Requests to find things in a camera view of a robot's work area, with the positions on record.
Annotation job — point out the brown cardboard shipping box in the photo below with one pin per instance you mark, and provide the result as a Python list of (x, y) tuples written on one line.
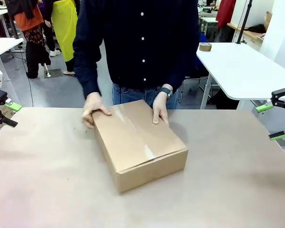
[(137, 142)]

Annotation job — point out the person's right forearm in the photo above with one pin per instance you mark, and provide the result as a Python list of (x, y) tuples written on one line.
[(88, 78)]

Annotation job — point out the person's left forearm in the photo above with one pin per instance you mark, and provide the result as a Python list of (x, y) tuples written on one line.
[(180, 76)]

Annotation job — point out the person's right hand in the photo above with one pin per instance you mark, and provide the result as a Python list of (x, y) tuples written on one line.
[(93, 105)]

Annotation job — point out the person's left hand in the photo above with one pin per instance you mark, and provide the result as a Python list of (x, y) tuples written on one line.
[(160, 107)]

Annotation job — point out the small cardboard carton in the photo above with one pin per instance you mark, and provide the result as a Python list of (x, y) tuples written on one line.
[(7, 114)]

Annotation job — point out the white table with metal legs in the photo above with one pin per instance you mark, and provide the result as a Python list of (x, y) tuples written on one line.
[(247, 69)]

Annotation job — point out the grey floor mat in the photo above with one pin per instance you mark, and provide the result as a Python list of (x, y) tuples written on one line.
[(53, 72)]

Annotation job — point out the white side table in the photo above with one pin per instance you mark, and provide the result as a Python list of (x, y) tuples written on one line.
[(2, 46)]

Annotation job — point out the wooden workbench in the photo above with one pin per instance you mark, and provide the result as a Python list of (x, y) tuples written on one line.
[(251, 34)]

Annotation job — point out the black bag on workbench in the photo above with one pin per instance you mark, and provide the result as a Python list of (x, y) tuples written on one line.
[(257, 28)]

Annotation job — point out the person in orange top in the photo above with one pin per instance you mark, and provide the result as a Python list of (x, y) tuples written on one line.
[(31, 16)]

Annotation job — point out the brown packing tape roll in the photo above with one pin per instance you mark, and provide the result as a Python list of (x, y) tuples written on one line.
[(205, 47)]

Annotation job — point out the black stand pole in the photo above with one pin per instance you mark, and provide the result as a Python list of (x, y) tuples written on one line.
[(244, 23)]

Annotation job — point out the person in yellow apron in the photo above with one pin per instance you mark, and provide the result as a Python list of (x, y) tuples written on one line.
[(65, 23)]

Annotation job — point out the dark teal wristwatch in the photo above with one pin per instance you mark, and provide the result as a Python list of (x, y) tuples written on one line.
[(165, 91)]

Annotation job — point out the person in red top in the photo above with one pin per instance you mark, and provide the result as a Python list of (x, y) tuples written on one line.
[(225, 12)]

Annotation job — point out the person's blue jeans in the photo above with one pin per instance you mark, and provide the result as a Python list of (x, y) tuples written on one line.
[(133, 96)]

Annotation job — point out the navy button shirt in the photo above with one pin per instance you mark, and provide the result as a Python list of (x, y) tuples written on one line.
[(137, 47)]

